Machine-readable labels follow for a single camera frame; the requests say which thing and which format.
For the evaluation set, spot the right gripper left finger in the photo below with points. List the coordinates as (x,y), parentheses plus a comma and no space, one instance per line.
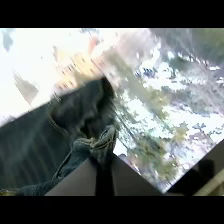
(76,181)

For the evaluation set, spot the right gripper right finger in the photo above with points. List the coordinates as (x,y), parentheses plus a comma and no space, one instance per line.
(131,180)

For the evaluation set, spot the blue jeans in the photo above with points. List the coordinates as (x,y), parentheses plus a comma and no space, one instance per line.
(40,143)

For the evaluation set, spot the silver frame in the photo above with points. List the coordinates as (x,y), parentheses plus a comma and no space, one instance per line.
(215,185)

